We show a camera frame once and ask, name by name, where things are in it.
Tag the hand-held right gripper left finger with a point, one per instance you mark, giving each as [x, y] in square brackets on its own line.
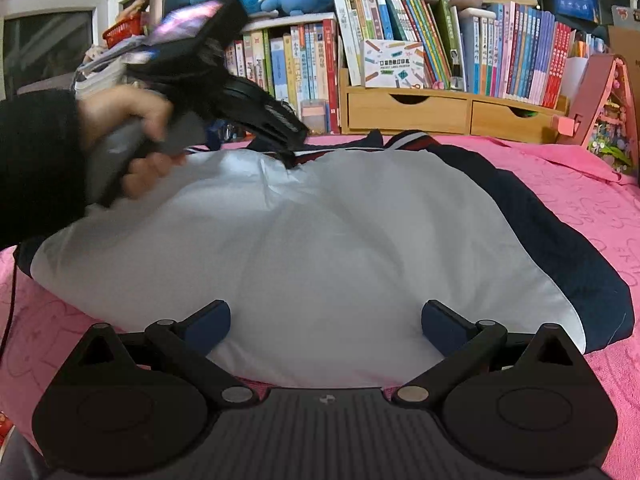
[207, 327]

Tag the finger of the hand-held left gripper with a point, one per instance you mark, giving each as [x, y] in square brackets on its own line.
[214, 135]
[270, 120]

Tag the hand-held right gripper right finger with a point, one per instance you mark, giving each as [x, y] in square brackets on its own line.
[442, 327]

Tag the navy and white jacket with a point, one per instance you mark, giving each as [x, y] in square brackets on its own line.
[325, 260]

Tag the person's left hand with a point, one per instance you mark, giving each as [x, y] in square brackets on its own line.
[125, 107]

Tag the clear badge holder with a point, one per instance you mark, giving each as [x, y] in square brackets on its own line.
[314, 116]

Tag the row of shelf books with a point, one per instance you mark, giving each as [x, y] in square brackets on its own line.
[295, 65]

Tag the red basket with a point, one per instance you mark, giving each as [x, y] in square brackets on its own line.
[122, 30]

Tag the wooden drawer organizer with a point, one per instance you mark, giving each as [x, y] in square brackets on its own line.
[400, 110]

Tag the white card box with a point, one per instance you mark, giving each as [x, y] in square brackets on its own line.
[392, 62]

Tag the pink blanket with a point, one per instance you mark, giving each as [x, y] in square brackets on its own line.
[575, 200]

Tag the row of colourful books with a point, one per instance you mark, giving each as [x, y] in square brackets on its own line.
[520, 50]

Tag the pink toy house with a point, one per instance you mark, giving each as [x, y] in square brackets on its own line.
[607, 120]

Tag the cardboard box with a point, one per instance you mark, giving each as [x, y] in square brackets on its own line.
[625, 42]

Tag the white window frame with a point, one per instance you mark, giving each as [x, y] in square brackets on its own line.
[50, 5]

